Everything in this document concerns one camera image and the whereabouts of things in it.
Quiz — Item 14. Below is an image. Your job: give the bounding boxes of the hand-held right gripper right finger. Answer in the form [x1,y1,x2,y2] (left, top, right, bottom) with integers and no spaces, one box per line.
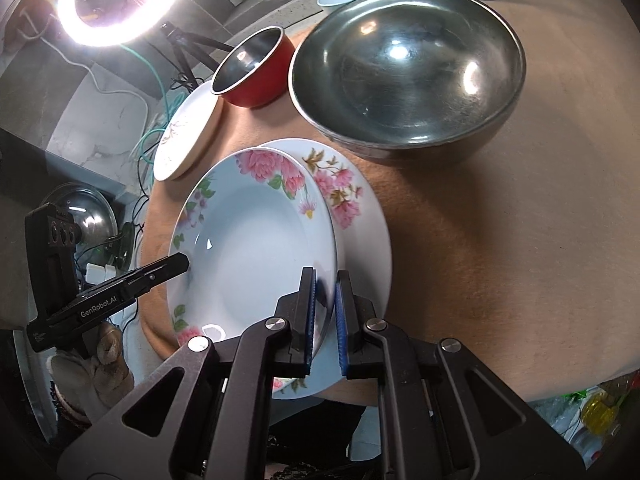
[336,270,587,480]

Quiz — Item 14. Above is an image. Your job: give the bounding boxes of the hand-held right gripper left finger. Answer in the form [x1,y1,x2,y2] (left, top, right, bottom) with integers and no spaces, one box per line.
[57,266,331,480]

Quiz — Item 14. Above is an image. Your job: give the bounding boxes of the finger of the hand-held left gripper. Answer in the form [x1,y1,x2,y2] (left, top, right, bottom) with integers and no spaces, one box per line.
[122,252,192,302]

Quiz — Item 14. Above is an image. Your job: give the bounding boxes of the pale blue floral plate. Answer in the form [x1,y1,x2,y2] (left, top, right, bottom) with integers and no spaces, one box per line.
[166,147,340,361]

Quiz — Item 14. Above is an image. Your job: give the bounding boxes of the person's left hand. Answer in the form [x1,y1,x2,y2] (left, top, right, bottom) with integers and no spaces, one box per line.
[50,321,136,411]

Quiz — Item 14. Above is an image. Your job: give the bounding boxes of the white power plug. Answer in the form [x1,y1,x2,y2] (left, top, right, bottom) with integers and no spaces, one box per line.
[84,261,119,284]

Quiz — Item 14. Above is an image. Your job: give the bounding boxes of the white floral plate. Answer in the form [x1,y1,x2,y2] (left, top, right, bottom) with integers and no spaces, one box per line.
[257,138,393,401]

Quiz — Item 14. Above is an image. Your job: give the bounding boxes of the steel pot lid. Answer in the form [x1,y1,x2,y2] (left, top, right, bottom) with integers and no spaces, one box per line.
[37,183,118,256]

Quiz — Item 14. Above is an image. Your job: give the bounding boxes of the small white gold-patterned plate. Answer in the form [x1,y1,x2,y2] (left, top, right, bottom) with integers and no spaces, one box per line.
[152,80,225,182]

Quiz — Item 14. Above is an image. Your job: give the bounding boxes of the red steel bowl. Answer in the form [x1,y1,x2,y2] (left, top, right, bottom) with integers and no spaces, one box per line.
[211,26,300,109]

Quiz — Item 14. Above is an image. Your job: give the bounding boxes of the black tripod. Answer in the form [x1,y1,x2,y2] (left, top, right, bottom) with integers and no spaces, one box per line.
[160,21,236,93]

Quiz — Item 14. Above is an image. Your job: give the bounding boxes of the large stainless steel bowl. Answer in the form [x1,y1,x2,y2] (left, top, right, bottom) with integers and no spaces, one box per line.
[287,0,528,163]

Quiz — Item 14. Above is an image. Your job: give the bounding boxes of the yellow plastic bottle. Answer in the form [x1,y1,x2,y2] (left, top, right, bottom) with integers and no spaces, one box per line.
[580,385,627,437]

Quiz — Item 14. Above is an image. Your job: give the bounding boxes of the white cable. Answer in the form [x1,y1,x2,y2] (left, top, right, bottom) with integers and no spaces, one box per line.
[35,35,151,133]

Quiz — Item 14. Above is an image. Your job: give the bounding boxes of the green cable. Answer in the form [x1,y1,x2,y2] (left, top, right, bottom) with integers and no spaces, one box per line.
[120,42,177,162]

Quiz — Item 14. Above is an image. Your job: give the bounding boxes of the ring light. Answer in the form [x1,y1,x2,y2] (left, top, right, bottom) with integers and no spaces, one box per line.
[55,0,191,46]

